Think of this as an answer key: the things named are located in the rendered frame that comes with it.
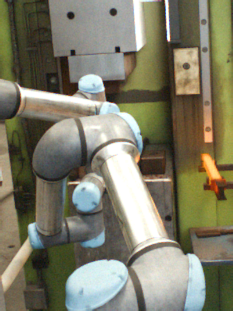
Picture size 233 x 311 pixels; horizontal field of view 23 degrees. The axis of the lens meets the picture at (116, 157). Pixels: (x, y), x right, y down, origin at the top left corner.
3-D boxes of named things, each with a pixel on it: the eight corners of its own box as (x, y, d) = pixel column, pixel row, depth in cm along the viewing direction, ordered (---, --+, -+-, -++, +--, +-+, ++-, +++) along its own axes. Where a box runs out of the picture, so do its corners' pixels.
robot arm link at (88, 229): (66, 244, 171) (62, 209, 168) (102, 237, 174) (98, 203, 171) (71, 253, 163) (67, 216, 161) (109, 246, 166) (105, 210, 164)
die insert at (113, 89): (119, 92, 214) (118, 76, 213) (99, 94, 215) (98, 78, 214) (127, 82, 243) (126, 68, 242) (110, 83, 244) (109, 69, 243)
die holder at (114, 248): (177, 292, 215) (171, 178, 204) (78, 293, 220) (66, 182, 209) (179, 234, 269) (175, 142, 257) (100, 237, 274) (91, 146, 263)
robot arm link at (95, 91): (71, 84, 177) (88, 69, 181) (77, 111, 184) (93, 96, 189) (89, 91, 173) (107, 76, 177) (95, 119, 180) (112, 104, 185)
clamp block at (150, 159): (165, 174, 210) (164, 157, 208) (141, 175, 211) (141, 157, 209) (166, 165, 221) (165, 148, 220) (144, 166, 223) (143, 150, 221)
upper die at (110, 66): (125, 79, 203) (123, 52, 200) (70, 82, 205) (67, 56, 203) (136, 66, 243) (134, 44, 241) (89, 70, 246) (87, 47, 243)
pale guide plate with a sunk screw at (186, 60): (200, 94, 213) (197, 47, 208) (175, 95, 214) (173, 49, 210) (200, 93, 215) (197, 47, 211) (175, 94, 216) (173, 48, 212)
